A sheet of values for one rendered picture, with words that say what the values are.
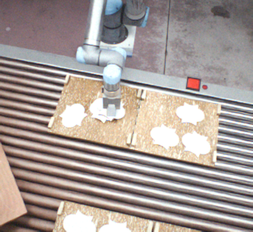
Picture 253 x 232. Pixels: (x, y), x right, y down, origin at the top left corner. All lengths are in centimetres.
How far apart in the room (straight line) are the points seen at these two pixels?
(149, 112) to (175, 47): 160
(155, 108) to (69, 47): 163
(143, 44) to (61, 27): 79
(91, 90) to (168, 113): 42
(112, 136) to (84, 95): 28
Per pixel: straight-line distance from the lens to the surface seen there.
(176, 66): 322
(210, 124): 186
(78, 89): 191
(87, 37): 163
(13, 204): 159
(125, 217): 163
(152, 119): 182
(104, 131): 178
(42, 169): 175
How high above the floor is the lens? 252
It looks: 58 degrees down
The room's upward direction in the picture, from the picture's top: 4 degrees clockwise
